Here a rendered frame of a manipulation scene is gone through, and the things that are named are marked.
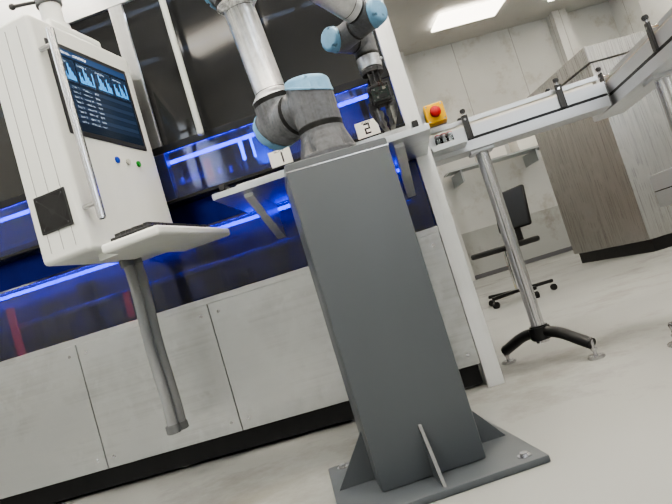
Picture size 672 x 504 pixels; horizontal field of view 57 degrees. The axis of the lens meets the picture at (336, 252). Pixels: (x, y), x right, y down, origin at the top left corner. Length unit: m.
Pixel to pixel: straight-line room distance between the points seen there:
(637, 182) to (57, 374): 5.29
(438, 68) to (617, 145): 6.73
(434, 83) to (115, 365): 10.65
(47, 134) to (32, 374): 1.06
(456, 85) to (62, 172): 11.06
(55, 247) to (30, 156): 0.29
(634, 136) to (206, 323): 5.00
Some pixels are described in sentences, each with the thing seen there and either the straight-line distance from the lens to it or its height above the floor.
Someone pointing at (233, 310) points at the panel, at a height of 0.53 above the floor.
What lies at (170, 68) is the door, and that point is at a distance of 2.57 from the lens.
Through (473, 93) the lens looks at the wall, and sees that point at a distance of 12.67.
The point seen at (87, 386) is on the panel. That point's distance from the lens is 2.61.
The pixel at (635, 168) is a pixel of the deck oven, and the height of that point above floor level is 0.80.
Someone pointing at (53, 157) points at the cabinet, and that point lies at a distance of 2.03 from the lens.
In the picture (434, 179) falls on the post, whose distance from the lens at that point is 2.27.
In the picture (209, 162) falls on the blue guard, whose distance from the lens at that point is 2.42.
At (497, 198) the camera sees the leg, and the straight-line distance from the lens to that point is 2.43.
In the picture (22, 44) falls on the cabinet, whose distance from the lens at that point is 2.17.
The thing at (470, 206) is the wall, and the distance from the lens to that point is 12.09.
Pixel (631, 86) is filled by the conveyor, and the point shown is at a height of 0.85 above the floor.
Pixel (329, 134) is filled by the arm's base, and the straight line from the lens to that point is 1.53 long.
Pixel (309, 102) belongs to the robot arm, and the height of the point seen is 0.94.
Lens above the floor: 0.46
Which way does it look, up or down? 4 degrees up
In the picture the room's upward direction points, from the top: 17 degrees counter-clockwise
